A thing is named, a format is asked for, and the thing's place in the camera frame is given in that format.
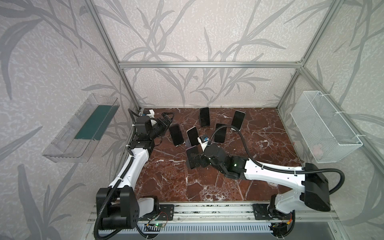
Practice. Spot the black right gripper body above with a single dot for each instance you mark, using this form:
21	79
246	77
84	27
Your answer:
201	160

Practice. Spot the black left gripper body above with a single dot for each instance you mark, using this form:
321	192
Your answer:
159	124

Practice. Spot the black phone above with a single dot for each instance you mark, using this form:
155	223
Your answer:
204	117
193	157
176	135
220	135
193	136

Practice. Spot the green-edged phone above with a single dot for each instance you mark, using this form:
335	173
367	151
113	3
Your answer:
238	120

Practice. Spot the black phone front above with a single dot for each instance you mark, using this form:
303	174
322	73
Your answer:
193	157

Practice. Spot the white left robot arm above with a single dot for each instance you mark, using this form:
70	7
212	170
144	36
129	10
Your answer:
118	208

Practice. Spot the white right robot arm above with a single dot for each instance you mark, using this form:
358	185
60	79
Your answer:
308	191

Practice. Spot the green circuit board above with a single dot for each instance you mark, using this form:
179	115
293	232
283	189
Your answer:
153	227

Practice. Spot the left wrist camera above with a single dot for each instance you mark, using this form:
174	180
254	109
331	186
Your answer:
150	113

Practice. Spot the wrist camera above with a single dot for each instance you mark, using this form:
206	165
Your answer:
150	113
204	141

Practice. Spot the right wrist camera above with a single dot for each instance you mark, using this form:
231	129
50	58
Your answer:
204	141

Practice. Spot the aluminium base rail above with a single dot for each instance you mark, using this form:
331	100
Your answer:
232	212

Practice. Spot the clear acrylic wall tray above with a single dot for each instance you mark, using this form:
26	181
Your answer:
79	138

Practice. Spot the white wire mesh basket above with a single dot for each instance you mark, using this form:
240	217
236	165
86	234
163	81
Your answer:
325	131

